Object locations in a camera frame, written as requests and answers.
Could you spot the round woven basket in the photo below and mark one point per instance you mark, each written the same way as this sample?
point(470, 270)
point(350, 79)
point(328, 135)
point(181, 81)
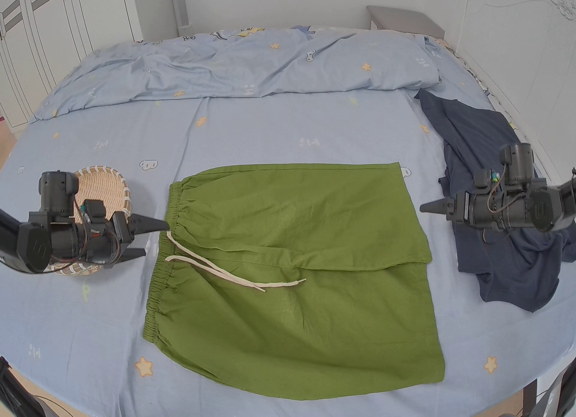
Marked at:
point(101, 185)

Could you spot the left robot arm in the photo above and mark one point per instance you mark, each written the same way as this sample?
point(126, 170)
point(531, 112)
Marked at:
point(33, 246)

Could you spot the white wardrobe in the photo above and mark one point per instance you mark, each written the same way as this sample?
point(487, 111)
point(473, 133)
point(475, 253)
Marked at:
point(54, 23)

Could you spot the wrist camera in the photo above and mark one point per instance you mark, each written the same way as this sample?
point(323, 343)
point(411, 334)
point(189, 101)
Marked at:
point(485, 180)
point(94, 213)

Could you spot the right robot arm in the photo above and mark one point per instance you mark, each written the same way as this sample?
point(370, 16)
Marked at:
point(546, 212)

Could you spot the dark blue garment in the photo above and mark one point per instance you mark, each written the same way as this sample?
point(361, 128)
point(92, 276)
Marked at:
point(472, 136)

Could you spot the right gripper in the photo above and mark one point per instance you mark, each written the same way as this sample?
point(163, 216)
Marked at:
point(477, 210)

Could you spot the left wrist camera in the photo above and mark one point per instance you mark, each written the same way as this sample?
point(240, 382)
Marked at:
point(94, 213)

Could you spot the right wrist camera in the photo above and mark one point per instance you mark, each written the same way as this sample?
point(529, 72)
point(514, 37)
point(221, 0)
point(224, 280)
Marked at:
point(485, 180)

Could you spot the pale blue quilt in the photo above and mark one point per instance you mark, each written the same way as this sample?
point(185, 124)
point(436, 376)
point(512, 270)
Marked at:
point(234, 64)

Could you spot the green shorts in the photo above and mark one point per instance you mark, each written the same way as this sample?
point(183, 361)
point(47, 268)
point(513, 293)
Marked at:
point(292, 316)

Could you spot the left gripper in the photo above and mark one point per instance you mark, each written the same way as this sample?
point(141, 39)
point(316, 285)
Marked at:
point(105, 244)

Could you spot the bed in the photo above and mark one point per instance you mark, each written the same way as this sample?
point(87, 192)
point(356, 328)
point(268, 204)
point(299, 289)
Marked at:
point(90, 325)

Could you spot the grey bedside table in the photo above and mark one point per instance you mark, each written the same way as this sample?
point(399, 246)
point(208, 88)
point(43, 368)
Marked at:
point(400, 19)

